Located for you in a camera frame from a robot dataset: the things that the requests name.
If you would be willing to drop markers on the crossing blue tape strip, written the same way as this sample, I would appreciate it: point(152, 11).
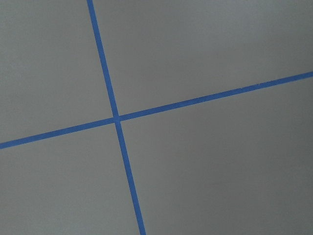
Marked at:
point(116, 118)

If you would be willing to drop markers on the long blue tape strip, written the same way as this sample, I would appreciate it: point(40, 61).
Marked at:
point(154, 110)

